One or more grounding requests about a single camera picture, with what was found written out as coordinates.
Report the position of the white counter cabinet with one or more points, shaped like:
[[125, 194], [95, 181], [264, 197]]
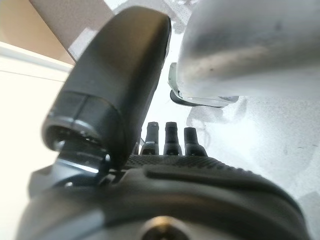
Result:
[[20, 100]]

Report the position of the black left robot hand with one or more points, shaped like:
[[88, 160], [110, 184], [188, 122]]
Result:
[[112, 75]]

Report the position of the white plastic object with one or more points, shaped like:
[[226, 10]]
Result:
[[250, 50]]

